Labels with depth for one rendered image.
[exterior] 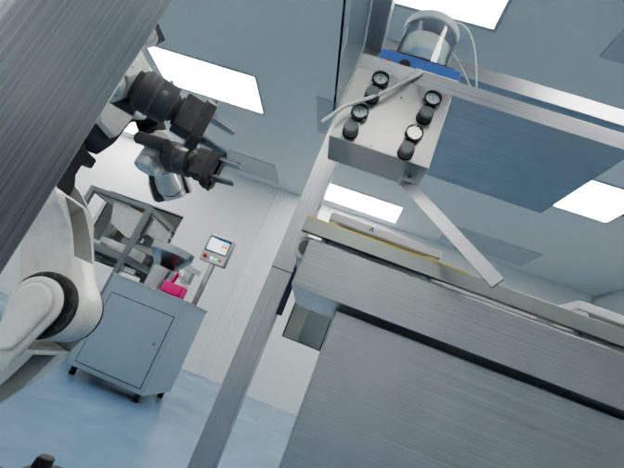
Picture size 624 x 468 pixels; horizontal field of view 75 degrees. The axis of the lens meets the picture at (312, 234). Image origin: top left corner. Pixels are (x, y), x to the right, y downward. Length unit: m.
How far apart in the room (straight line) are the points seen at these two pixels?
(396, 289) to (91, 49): 0.70
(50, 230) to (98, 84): 0.89
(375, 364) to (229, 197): 5.67
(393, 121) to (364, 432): 0.63
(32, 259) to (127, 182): 5.96
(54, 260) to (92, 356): 2.36
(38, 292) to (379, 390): 0.71
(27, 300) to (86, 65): 0.84
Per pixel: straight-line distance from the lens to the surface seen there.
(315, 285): 0.80
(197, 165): 1.15
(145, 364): 3.22
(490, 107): 1.00
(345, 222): 0.86
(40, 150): 0.19
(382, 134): 0.90
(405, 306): 0.81
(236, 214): 6.24
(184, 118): 0.92
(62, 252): 1.06
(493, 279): 0.75
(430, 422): 0.86
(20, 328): 1.01
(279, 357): 5.73
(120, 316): 3.33
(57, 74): 0.19
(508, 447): 0.92
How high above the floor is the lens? 0.68
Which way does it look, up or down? 17 degrees up
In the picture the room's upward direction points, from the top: 22 degrees clockwise
